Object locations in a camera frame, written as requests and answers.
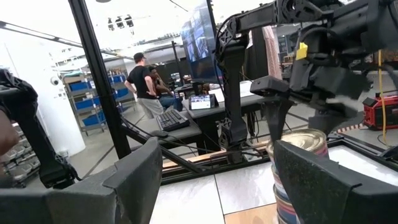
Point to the pink hanging cloth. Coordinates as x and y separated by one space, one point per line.
271 53

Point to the black mat orange striped edge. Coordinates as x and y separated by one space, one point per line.
351 128

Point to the white dome security camera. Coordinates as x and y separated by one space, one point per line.
54 81

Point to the grey desk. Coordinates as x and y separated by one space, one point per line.
224 107

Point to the red equipment box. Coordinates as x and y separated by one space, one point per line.
373 113

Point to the wooden shelf black metal frame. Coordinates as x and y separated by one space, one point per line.
248 217

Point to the large black monitor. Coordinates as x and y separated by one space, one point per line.
199 46

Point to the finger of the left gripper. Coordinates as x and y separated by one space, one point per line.
273 93
329 115

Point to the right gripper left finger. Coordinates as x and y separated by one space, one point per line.
133 193

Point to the person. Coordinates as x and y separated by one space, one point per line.
141 81
161 93

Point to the black textured stand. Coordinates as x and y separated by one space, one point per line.
37 140

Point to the black keyboard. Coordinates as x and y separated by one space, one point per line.
172 119

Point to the grey parts bins rack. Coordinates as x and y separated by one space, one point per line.
21 158

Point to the phone with lit screen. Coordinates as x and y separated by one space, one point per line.
202 102

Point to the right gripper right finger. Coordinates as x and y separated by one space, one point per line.
326 199

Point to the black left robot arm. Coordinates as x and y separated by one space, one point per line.
233 93

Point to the black aluminium table frame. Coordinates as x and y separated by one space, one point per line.
99 77

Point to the black ceiling spotlight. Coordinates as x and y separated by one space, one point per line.
110 24
129 21
119 22

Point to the metal rack blue bins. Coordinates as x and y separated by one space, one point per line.
87 104

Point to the black computer mouse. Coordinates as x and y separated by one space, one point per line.
160 134

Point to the grey keyboard table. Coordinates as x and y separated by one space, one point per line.
183 133

